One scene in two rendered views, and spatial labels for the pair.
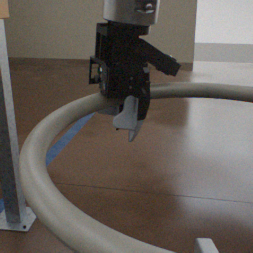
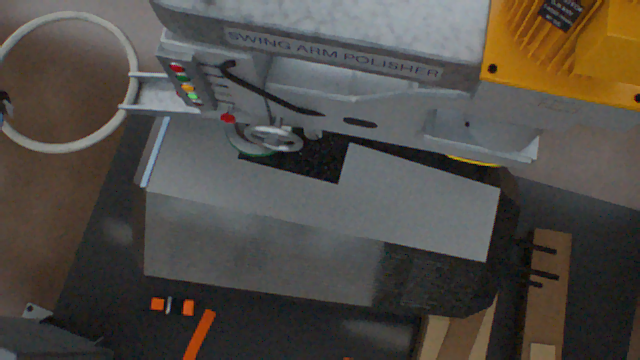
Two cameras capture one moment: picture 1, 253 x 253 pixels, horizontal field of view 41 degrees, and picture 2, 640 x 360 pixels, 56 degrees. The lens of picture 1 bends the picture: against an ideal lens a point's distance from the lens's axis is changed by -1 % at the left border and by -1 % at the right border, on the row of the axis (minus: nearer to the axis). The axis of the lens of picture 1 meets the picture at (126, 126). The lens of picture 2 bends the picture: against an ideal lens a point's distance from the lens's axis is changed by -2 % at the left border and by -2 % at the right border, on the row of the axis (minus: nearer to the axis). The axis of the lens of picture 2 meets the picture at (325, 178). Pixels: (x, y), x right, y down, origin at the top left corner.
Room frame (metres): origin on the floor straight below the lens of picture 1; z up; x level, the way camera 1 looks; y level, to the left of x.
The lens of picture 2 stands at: (-0.58, 0.54, 2.68)
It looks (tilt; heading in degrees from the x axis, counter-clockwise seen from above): 75 degrees down; 283
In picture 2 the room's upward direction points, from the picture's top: 3 degrees counter-clockwise
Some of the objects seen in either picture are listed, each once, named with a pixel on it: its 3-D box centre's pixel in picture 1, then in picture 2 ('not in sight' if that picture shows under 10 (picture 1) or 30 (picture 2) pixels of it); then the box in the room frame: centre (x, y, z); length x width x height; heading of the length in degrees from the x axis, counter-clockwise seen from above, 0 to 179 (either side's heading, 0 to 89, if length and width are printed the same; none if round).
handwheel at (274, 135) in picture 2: not in sight; (276, 125); (-0.36, 0.04, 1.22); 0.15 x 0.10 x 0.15; 177
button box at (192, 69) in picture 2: not in sight; (189, 80); (-0.17, 0.02, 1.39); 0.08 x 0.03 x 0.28; 177
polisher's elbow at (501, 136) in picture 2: not in sight; (512, 101); (-0.90, -0.06, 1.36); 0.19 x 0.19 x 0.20
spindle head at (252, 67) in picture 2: not in sight; (267, 58); (-0.32, -0.08, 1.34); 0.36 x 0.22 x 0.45; 177
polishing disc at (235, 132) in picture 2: not in sight; (258, 121); (-0.24, -0.09, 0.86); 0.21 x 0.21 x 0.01
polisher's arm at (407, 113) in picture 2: not in sight; (395, 91); (-0.63, -0.06, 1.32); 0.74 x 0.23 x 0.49; 177
